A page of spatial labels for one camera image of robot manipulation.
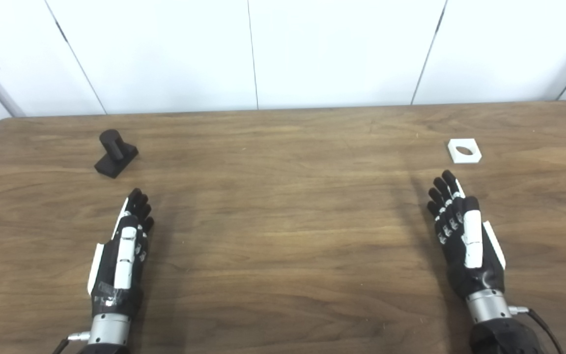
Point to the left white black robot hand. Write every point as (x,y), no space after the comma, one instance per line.
(108,275)

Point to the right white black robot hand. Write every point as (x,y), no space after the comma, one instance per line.
(460,255)

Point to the white square piece with hole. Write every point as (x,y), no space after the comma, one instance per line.
(466,160)

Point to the black peg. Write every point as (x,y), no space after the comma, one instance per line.
(115,160)

